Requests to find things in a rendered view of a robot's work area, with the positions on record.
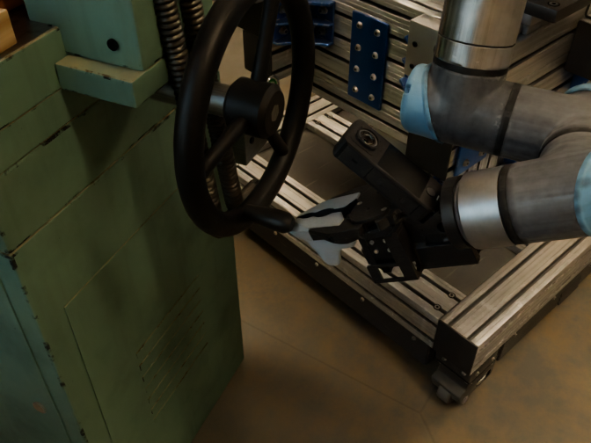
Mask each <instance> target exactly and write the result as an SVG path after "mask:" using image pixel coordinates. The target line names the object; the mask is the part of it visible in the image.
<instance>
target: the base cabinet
mask: <svg viewBox="0 0 591 443"><path fill-rule="evenodd" d="M176 108H177V107H175V108H174V109H173V110H172V111H170V112H169V113H168V114H167V115H166V116H165V117H164V118H162V119H161V120H160V121H159V122H158V123H157V124H156V125H155V126H154V127H153V128H152V129H151V130H150V131H149V132H147V133H146V134H145V135H144V136H143V137H142V138H141V139H139V140H138V141H137V142H136V143H135V144H134V145H133V146H131V147H130V148H129V149H128V150H127V151H126V152H125V153H123V154H122V155H121V156H120V157H119V158H118V159H117V160H116V161H114V162H113V163H112V164H111V165H110V166H109V167H108V168H106V169H105V170H104V171H103V172H102V173H101V174H100V175H98V176H97V177H96V178H95V179H94V180H93V181H92V182H90V183H89V184H88V185H87V186H86V187H85V188H84V189H83V190H82V191H81V192H80V193H79V194H78V195H77V196H75V197H74V198H73V199H72V200H71V201H70V202H69V203H67V204H66V205H65V206H64V207H63V208H62V209H61V210H60V211H58V212H57V213H56V214H55V215H54V216H53V217H52V218H50V219H49V220H48V221H47V222H46V223H45V224H44V225H42V226H41V227H40V228H39V229H38V230H37V231H36V232H34V233H33V234H32V235H31V236H30V237H29V238H28V239H26V240H25V241H24V242H23V243H22V244H21V245H20V246H19V247H18V248H17V249H16V250H15V251H14V252H12V253H10V254H6V253H3V252H1V251H0V443H191V442H192V441H193V438H194V437H195V435H196V434H197V432H198V431H199V430H200V428H201V426H202V424H203V423H204V421H205V420H206V418H207V416H208V414H209V413H210V411H211V410H212V409H213V407H214V406H215V404H216V402H217V400H218V399H219V397H220V396H221V394H222V392H223V391H224V390H225V388H226V386H227V385H228V383H229V382H230V379H231V378H232V376H233V375H234V373H235V372H236V371H237V369H238V367H239V365H240V364H241V362H242V361H243V359H244V348H243V339H242V328H241V318H240V308H239V297H238V287H237V268H236V257H235V246H234V236H228V237H223V238H219V239H218V238H215V237H213V236H211V235H209V234H207V233H205V232H204V231H202V230H201V229H199V228H198V227H197V226H196V225H195V224H194V223H193V221H192V220H191V219H190V217H189V216H188V214H187V212H186V210H185V208H184V206H183V204H182V201H181V198H180V196H179V189H178V186H177V181H176V176H175V170H174V159H173V135H174V122H175V114H176Z"/></svg>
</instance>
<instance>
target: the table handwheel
mask: <svg viewBox="0 0 591 443"><path fill-rule="evenodd" d="M257 1H258V0H215V2H214V4H213V5H212V7H211V8H210V10H209V12H208V14H207V16H206V17H205V19H204V21H203V23H202V25H201V28H200V30H199V31H198V33H197V35H196V38H195V40H194V43H193V46H192V49H191V51H190V54H189V56H188V59H187V62H186V67H185V70H184V74H183V77H182V81H181V85H180V89H179V97H178V102H177V101H176V100H175V96H174V95H173V92H174V90H173V89H172V84H171V81H170V82H168V83H167V84H166V85H165V86H163V87H162V88H161V89H160V90H159V91H157V92H156V93H155V94H154V95H152V96H151V97H150V98H151V99H154V100H157V101H161V102H165V103H168V104H172V105H176V102H177V108H176V114H175V122H174V135H173V159H174V170H175V176H176V181H177V186H178V189H179V196H180V198H181V201H182V204H183V206H184V208H185V210H186V212H187V214H188V216H189V217H190V219H191V220H192V221H193V223H194V224H195V225H196V226H197V227H198V228H199V229H201V230H202V231H204V232H205V233H207V234H209V235H211V236H217V237H228V236H234V235H237V234H239V233H241V232H243V231H245V230H247V229H248V228H250V227H251V225H253V224H254V222H252V221H250V220H247V219H245V218H244V217H243V212H244V208H245V206H246V205H247V204H250V205H255V206H262V207H269V206H270V205H271V204H272V202H273V201H274V199H275V197H276V195H277V194H278V192H279V190H280V189H281V187H282V185H283V183H284V181H285V179H286V177H287V175H288V172H289V170H290V168H291V165H292V163H293V161H294V159H295V156H296V152H297V150H298V147H299V144H300V141H301V139H302V135H303V130H304V126H305V122H306V119H307V115H308V111H309V107H310V98H311V92H312V85H313V77H314V67H315V35H314V26H313V20H312V16H311V11H310V6H309V3H308V0H264V1H263V7H262V13H261V20H260V26H259V37H258V42H257V46H256V51H255V56H254V61H253V65H252V74H251V78H249V77H245V76H241V77H239V78H238V79H237V80H236V81H235V82H234V83H233V84H232V85H230V84H223V83H219V82H216V81H215V78H216V74H217V71H218V69H219V66H220V63H221V60H222V58H223V54H224V52H225V49H226V47H227V46H228V44H229V41H230V38H231V36H232V34H233V33H234V31H235V30H236V28H237V25H238V24H239V22H240V20H241V19H242V17H243V16H244V14H245V13H246V12H247V11H248V10H249V9H250V7H251V6H252V5H253V4H254V3H255V2H257ZM280 2H281V4H282V6H283V8H284V10H285V12H286V15H287V18H288V24H289V29H290V35H291V45H292V69H291V81H290V88H289V94H288V104H287V109H286V112H285V116H284V120H283V123H282V127H281V132H280V134H279V133H278V132H277V129H278V127H279V125H280V124H281V120H282V116H283V113H284V105H285V101H284V96H283V93H282V91H281V88H280V86H279V85H278V84H273V83H269V82H268V81H267V77H268V70H269V63H270V57H271V51H272V45H273V38H274V29H275V24H276V19H277V15H278V10H279V5H280ZM208 113H209V114H213V115H216V116H220V117H223V118H224V120H225V122H226V125H227V128H226V129H225V130H224V132H223V133H222V134H221V136H220V137H219V138H218V139H217V141H216V142H215V143H214V145H213V146H212V147H211V148H210V149H209V150H208V151H207V152H206V154H205V155H204V145H205V132H206V124H207V116H208ZM243 134H247V135H250V136H253V137H257V138H260V139H267V140H268V142H269V143H270V145H271V147H272V148H273V150H274V152H273V154H272V156H271V158H270V161H269V163H268V165H267V167H266V169H265V171H264V173H263V175H262V177H261V178H260V180H259V182H258V183H257V184H256V186H255V187H254V189H253V190H252V192H251V193H250V195H249V196H248V197H247V198H246V199H245V200H244V201H243V202H242V203H241V204H240V205H239V206H237V207H236V208H234V209H232V210H230V211H228V212H222V211H220V210H219V209H218V208H217V207H216V206H215V204H214V202H213V201H212V199H211V197H210V194H209V191H208V185H207V180H206V179H207V177H208V176H209V175H210V173H211V172H212V171H213V169H214V168H215V167H216V166H217V165H218V164H219V162H220V161H221V160H222V159H223V157H224V156H225V154H226V153H227V152H228V151H229V150H230V149H231V147H232V146H233V145H234V144H235V143H236V142H237V141H238V139H239V138H240V137H241V136H242V135H243Z"/></svg>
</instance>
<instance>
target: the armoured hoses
mask: <svg viewBox="0 0 591 443"><path fill-rule="evenodd" d="M177 2H178V1H177V0H153V3H154V4H155V7H154V9H155V10H157V11H156V15H157V22H158V23H159V24H158V27H159V28H160V31H159V33H160V34H162V35H161V40H162V41H163V42H162V45H163V46H164V51H165V54H164V56H165V57H166V62H167V63H168V64H167V68H168V69H169V71H168V73H169V74H170V79H171V84H172V89H173V90H174V92H173V95H174V96H175V100H176V101H177V102H178V97H179V89H180V85H181V81H182V77H183V74H184V70H185V67H186V62H187V59H188V56H189V55H188V54H187V53H188V49H187V48H186V43H185V41H186V38H187V39H188V45H189V46H190V47H189V50H190V51H191V49H192V46H193V43H194V40H195V38H196V35H197V33H198V31H199V30H200V28H201V25H202V23H203V21H204V19H205V17H206V16H205V14H204V9H203V8H202V7H203V3H202V2H201V0H180V6H182V8H181V11H182V12H183V14H182V17H183V18H184V23H185V29H186V34H187V37H186V38H185V37H184V32H183V31H182V29H183V26H182V25H181V19H180V18H179V17H180V13H179V7H178V6H177ZM177 102H176V105H177ZM207 125H208V132H209V137H210V141H211V146H213V145H214V143H215V142H216V141H217V139H218V138H219V137H220V136H221V134H222V133H223V132H224V130H225V129H226V128H227V125H226V122H225V120H224V118H223V117H220V116H216V115H213V114H209V113H208V116H207ZM208 150H209V147H208V143H207V137H206V133H205V145H204V155H205V154H206V152H207V151H208ZM216 167H217V170H218V175H219V179H220V182H221V187H222V190H223V197H224V201H225V205H226V207H227V208H228V210H227V211H226V212H228V211H230V210H232V209H234V208H236V207H237V206H239V205H240V204H241V203H242V202H243V201H244V200H245V199H246V198H247V197H248V196H249V195H250V193H251V192H252V190H253V189H254V187H255V186H256V184H257V183H258V182H259V180H257V179H256V178H255V179H252V180H251V181H250V182H248V183H247V184H246V185H245V187H244V188H243V189H242V190H241V187H240V184H239V179H238V175H237V167H236V162H235V157H234V152H233V148H232V147H231V149H230V150H229V151H228V152H227V153H226V154H225V156H224V157H223V159H222V160H221V161H220V162H219V164H218V165H217V166H216ZM206 180H207V185H208V191H209V194H210V197H211V199H212V201H213V202H214V204H215V206H216V207H217V208H218V209H219V210H220V211H222V206H221V202H220V198H219V194H218V190H217V185H216V182H215V174H214V170H213V171H212V172H211V173H210V175H209V176H208V177H207V179H206Z"/></svg>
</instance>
